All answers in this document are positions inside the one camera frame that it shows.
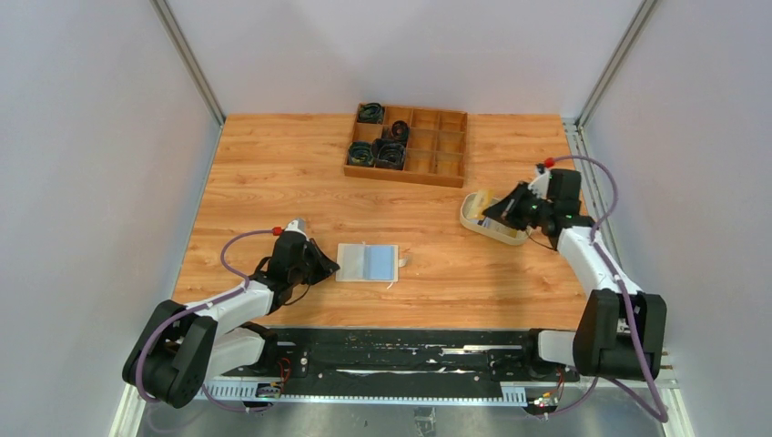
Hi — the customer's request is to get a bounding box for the yellow VIP card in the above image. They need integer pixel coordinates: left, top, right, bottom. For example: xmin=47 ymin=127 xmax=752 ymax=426
xmin=469 ymin=188 xmax=493 ymax=220

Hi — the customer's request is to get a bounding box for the white leather card holder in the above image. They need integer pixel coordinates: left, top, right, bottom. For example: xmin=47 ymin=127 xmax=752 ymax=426
xmin=335 ymin=243 xmax=409 ymax=283

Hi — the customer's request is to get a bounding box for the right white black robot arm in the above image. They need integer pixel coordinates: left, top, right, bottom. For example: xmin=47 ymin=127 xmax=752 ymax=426
xmin=483 ymin=164 xmax=667 ymax=381

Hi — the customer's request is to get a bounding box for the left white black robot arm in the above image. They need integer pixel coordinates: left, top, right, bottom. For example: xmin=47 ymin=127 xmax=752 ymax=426
xmin=122 ymin=222 xmax=340 ymax=409

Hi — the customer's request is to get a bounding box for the beige plate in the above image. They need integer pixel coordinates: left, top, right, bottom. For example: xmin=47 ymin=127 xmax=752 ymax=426
xmin=459 ymin=191 xmax=531 ymax=246

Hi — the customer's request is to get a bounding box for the wooden compartment tray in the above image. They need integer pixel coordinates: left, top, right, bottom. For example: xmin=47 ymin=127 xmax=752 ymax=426
xmin=343 ymin=103 xmax=468 ymax=188

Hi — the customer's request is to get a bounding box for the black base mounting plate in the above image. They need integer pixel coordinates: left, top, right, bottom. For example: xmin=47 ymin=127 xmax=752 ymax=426
xmin=162 ymin=325 xmax=646 ymax=400

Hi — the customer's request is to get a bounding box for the dark coiled belt bottom-left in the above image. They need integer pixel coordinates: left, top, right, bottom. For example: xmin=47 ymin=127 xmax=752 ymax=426
xmin=347 ymin=141 xmax=375 ymax=168

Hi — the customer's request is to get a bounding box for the black coiled belt bottom-middle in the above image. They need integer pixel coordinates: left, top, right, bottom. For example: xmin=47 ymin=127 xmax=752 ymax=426
xmin=372 ymin=138 xmax=406 ymax=170

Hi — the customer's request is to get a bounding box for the black coiled belt middle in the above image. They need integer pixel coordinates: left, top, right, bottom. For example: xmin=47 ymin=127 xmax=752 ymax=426
xmin=390 ymin=120 xmax=410 ymax=142

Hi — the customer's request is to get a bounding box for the black coiled belt top-left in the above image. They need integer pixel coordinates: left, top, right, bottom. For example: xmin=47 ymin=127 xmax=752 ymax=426
xmin=357 ymin=102 xmax=385 ymax=125

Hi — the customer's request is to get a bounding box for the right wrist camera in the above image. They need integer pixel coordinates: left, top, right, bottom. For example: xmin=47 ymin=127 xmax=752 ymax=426
xmin=528 ymin=158 xmax=554 ymax=198

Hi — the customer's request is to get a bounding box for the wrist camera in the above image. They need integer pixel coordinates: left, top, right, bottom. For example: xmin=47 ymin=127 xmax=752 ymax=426
xmin=271 ymin=218 xmax=308 ymax=238
xmin=528 ymin=158 xmax=554 ymax=198

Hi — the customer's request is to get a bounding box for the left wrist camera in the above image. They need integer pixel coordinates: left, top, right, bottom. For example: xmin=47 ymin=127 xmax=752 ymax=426
xmin=271 ymin=218 xmax=308 ymax=238

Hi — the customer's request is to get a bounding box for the right side aluminium rail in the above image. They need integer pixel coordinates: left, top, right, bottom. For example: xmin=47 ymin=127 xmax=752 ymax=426
xmin=562 ymin=117 xmax=649 ymax=346

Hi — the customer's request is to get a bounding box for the aluminium frame rail front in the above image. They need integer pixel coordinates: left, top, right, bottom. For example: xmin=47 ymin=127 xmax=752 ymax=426
xmin=108 ymin=339 xmax=695 ymax=437

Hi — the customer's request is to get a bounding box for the right aluminium corner post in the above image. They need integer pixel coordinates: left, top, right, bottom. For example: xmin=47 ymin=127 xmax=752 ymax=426
xmin=574 ymin=0 xmax=659 ymax=130

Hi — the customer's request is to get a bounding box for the aluminium corner post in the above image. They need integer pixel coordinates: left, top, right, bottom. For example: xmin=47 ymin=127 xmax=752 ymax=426
xmin=149 ymin=0 xmax=227 ymax=128
xmin=574 ymin=0 xmax=659 ymax=130

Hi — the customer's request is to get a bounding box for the left aluminium corner post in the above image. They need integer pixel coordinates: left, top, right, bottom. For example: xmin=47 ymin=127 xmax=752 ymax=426
xmin=149 ymin=0 xmax=227 ymax=128

